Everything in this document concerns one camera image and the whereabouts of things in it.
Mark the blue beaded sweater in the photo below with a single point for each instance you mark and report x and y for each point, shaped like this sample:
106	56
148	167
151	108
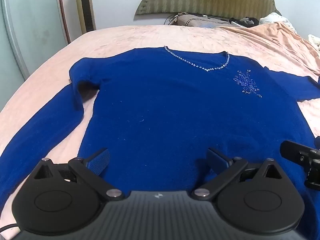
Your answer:
162	110

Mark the gold tower heater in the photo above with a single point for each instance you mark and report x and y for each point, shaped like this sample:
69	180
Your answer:
85	5

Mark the orange blanket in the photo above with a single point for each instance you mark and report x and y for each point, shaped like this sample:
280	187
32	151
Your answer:
280	42

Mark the white patterned pillow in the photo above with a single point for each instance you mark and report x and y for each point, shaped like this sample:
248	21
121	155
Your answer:
275	19

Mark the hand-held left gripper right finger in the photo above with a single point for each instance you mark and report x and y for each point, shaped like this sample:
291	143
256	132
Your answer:
216	160

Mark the white crumpled quilt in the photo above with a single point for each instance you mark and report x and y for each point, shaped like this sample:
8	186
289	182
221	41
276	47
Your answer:
314	42

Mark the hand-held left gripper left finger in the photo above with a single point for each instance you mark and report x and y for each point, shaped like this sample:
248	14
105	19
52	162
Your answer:
98	161

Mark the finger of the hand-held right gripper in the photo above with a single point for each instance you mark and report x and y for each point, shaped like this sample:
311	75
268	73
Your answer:
292	151

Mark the pink floral bed sheet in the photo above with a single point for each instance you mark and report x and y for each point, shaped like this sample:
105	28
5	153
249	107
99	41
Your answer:
125	37

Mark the brown pillow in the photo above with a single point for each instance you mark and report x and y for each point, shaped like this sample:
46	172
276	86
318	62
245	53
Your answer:
197	20

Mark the floral glass wardrobe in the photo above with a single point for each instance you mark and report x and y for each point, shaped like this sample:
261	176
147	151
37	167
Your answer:
27	25

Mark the dark cloth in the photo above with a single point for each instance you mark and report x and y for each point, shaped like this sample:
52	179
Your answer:
246	21

